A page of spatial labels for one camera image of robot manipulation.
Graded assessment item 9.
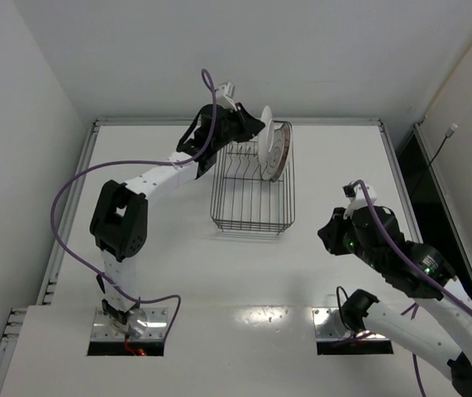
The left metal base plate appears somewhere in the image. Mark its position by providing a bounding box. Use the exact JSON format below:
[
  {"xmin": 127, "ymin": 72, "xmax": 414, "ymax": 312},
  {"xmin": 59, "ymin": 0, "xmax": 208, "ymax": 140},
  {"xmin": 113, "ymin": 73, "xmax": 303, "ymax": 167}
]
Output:
[{"xmin": 90, "ymin": 308, "xmax": 169, "ymax": 342}]

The black rim flower plate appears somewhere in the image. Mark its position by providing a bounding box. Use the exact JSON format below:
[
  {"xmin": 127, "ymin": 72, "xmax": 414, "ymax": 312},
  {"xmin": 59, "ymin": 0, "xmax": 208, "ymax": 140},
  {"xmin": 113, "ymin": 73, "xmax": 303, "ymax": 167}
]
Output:
[{"xmin": 261, "ymin": 130, "xmax": 283, "ymax": 182}]

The metal base plate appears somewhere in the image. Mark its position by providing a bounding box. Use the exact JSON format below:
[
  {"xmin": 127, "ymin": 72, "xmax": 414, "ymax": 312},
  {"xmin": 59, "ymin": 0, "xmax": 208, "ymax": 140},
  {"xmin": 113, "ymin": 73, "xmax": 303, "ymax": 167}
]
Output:
[
  {"xmin": 90, "ymin": 308, "xmax": 169, "ymax": 342},
  {"xmin": 312, "ymin": 307, "xmax": 389, "ymax": 343}
]

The orange sunburst plate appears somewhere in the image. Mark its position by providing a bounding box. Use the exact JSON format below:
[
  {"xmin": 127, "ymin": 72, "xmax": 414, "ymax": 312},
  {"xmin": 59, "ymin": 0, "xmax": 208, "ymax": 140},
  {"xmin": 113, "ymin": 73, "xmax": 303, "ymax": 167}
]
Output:
[{"xmin": 274, "ymin": 122, "xmax": 293, "ymax": 181}]

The purple cable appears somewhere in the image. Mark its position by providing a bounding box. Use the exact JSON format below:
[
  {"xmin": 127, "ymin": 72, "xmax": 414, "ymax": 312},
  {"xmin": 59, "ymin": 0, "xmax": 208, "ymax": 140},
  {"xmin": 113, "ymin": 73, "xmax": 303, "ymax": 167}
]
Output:
[
  {"xmin": 350, "ymin": 179, "xmax": 472, "ymax": 397},
  {"xmin": 50, "ymin": 68, "xmax": 182, "ymax": 337}
]

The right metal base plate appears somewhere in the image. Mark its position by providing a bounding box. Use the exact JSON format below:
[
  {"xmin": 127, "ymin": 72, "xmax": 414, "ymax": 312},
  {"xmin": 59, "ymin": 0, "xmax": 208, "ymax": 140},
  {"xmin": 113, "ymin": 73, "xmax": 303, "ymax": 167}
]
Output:
[{"xmin": 312, "ymin": 307, "xmax": 389, "ymax": 343}]

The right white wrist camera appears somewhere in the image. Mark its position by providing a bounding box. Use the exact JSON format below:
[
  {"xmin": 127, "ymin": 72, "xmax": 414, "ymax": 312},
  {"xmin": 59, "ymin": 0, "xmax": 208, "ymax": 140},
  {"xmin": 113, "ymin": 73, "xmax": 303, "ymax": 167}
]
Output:
[{"xmin": 343, "ymin": 181, "xmax": 378, "ymax": 219}]

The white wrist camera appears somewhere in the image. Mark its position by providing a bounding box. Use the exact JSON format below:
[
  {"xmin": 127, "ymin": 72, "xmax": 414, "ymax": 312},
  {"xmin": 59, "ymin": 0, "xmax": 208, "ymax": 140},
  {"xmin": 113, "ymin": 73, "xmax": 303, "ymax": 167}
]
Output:
[
  {"xmin": 343, "ymin": 181, "xmax": 378, "ymax": 219},
  {"xmin": 216, "ymin": 82, "xmax": 236, "ymax": 109}
]

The green rim plate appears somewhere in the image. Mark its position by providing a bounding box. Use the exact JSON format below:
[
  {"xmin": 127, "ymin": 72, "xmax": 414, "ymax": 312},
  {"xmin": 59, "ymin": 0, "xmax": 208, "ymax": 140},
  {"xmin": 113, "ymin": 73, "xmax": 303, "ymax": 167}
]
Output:
[{"xmin": 258, "ymin": 106, "xmax": 274, "ymax": 166}]

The wire dish rack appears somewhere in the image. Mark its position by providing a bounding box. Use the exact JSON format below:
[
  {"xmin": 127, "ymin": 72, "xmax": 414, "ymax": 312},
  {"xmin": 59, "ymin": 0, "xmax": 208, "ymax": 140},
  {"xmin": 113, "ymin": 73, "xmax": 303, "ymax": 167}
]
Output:
[{"xmin": 210, "ymin": 138, "xmax": 295, "ymax": 235}]

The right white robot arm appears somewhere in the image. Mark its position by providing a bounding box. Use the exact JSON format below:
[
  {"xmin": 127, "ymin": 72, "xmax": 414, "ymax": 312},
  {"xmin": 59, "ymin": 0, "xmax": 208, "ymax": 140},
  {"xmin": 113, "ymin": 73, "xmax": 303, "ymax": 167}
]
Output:
[{"xmin": 317, "ymin": 206, "xmax": 472, "ymax": 396}]

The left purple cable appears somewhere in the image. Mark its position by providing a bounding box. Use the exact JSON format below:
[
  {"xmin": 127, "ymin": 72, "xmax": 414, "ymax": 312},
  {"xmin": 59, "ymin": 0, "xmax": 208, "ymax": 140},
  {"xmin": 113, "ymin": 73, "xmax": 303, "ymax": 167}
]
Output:
[{"xmin": 50, "ymin": 68, "xmax": 182, "ymax": 337}]

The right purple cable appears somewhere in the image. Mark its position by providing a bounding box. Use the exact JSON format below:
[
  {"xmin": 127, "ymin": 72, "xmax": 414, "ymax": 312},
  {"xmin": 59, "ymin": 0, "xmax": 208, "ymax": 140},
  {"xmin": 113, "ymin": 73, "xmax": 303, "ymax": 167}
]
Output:
[{"xmin": 350, "ymin": 179, "xmax": 472, "ymax": 397}]

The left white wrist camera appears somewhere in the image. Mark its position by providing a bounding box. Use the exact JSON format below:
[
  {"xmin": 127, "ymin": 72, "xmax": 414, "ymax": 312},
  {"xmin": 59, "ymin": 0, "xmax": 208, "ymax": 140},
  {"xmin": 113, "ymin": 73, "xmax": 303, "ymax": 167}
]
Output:
[{"xmin": 216, "ymin": 82, "xmax": 236, "ymax": 109}]

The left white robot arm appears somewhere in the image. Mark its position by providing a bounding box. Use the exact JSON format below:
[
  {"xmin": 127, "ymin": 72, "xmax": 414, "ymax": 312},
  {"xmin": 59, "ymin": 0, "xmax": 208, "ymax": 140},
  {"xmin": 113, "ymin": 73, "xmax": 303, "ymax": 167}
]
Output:
[{"xmin": 89, "ymin": 104, "xmax": 272, "ymax": 332}]

